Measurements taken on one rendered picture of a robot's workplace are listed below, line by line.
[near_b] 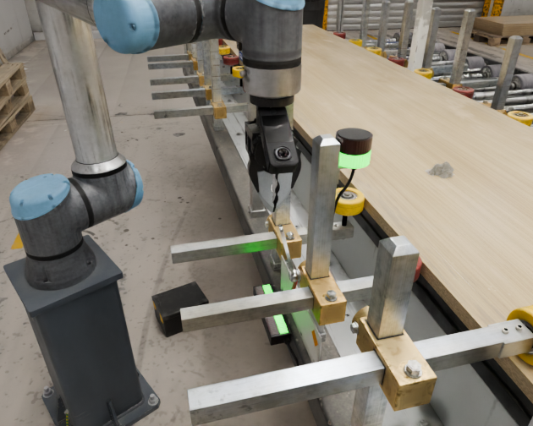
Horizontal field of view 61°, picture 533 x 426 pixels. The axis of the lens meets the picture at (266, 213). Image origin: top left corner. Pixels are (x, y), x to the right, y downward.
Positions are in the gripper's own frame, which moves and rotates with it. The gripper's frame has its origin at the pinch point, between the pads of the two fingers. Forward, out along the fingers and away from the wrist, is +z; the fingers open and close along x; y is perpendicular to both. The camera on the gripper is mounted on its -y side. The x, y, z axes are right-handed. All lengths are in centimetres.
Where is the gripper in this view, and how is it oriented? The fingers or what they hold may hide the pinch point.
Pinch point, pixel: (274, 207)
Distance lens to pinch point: 80.3
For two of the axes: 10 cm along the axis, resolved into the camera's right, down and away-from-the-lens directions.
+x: -9.7, 1.3, -2.1
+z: 0.0, 8.5, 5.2
